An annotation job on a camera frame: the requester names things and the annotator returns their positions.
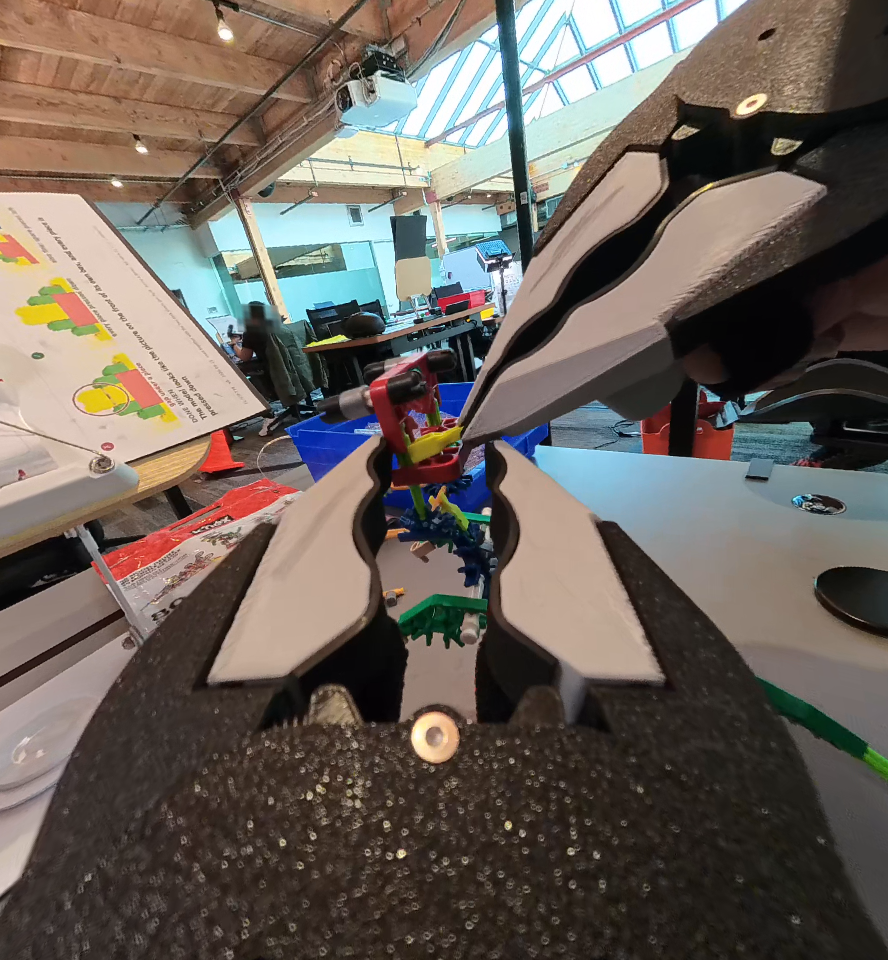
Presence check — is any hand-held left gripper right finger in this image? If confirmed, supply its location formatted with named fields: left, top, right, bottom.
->
left=483, top=439, right=667, bottom=689

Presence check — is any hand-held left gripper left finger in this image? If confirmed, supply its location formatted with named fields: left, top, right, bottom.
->
left=206, top=435, right=394, bottom=689

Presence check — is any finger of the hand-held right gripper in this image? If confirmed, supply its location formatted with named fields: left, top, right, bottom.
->
left=459, top=152, right=671, bottom=425
left=461, top=169, right=829, bottom=445

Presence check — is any colourful construction toy model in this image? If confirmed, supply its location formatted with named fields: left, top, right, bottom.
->
left=315, top=347, right=888, bottom=805

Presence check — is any yellow clip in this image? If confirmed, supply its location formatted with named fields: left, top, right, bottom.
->
left=405, top=424, right=465, bottom=465

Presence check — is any person's right hand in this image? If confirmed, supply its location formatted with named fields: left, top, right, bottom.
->
left=811, top=238, right=888, bottom=355

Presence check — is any black steel pillar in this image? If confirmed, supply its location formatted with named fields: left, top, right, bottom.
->
left=493, top=0, right=537, bottom=265

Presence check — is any printed toy packaging bag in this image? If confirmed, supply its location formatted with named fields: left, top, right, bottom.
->
left=93, top=480, right=304, bottom=630

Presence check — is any orange bucket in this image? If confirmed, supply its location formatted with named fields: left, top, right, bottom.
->
left=640, top=390, right=736, bottom=461

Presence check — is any blue storage bin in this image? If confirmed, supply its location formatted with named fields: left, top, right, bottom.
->
left=285, top=381, right=551, bottom=490

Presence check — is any black and wood panel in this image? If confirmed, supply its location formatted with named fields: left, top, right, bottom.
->
left=390, top=212, right=435, bottom=303

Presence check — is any long wooden office desk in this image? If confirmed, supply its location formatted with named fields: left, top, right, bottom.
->
left=303, top=300, right=503, bottom=391

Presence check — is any white and blue document stand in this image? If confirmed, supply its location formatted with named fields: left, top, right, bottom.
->
left=0, top=433, right=214, bottom=576

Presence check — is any white ceiling projector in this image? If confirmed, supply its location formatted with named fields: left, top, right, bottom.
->
left=333, top=46, right=420, bottom=135

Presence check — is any black flat disc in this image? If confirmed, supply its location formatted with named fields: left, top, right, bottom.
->
left=813, top=566, right=888, bottom=648

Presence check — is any white instruction board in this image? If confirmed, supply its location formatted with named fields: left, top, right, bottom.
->
left=0, top=192, right=272, bottom=468

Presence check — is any clear picture sleeve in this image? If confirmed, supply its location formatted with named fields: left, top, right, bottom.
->
left=0, top=328, right=64, bottom=498

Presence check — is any black post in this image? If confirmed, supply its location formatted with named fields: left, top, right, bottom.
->
left=669, top=375, right=705, bottom=459

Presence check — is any thin metal wire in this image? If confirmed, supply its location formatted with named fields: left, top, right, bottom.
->
left=0, top=411, right=105, bottom=468

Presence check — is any clear suction cup mount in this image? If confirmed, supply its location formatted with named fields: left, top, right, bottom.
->
left=0, top=697, right=98, bottom=816

